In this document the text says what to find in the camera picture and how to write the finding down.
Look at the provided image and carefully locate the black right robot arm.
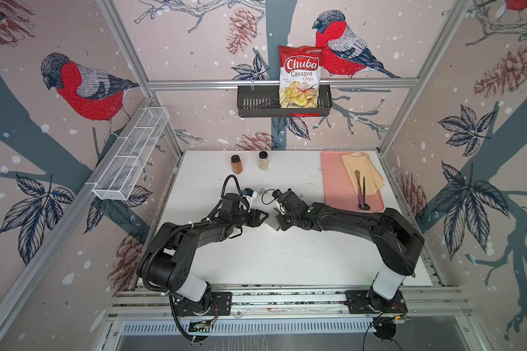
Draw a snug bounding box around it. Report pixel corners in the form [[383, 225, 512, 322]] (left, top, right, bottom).
[[272, 190, 425, 312]]

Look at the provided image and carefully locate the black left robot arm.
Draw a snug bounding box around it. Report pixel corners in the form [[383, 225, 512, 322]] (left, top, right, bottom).
[[136, 174, 269, 315]]

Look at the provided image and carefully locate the pink plastic tray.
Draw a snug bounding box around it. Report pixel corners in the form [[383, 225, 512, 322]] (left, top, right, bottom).
[[321, 151, 386, 212]]

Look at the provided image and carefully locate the pale spice jar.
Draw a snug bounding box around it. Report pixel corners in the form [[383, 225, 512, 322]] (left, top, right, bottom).
[[259, 151, 269, 171]]

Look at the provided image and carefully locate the orange spice jar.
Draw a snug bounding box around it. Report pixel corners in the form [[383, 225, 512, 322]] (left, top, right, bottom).
[[231, 154, 243, 175]]

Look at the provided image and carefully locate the iridescent purple spoon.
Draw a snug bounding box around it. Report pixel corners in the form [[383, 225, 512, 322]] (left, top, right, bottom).
[[354, 171, 366, 210]]

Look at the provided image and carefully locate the black spoon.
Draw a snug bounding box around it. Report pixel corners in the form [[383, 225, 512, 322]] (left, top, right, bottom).
[[361, 178, 370, 211]]

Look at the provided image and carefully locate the beige folded cloth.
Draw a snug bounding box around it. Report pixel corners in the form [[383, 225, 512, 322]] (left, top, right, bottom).
[[341, 152, 385, 196]]

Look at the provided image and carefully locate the Chuba cassava chips bag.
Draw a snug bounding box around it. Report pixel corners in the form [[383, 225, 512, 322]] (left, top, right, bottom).
[[279, 45, 324, 108]]

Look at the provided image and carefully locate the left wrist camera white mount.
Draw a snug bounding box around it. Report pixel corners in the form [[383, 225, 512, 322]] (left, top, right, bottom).
[[240, 188, 259, 212]]

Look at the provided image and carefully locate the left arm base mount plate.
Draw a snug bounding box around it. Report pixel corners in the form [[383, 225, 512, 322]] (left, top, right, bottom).
[[171, 291, 232, 317]]

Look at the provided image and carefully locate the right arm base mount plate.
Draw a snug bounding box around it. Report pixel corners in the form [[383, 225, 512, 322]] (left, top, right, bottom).
[[344, 290, 408, 315]]

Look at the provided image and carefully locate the black wire wall basket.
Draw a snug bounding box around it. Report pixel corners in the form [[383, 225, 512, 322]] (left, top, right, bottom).
[[237, 86, 332, 118]]

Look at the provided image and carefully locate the white wire mesh shelf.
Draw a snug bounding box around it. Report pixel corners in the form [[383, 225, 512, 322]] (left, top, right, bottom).
[[92, 107, 169, 201]]

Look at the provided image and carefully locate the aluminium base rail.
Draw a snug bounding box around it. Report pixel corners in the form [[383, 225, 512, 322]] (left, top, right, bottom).
[[106, 286, 474, 321]]

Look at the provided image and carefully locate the horizontal aluminium frame bar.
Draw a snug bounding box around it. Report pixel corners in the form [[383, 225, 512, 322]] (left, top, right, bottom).
[[147, 78, 421, 92]]

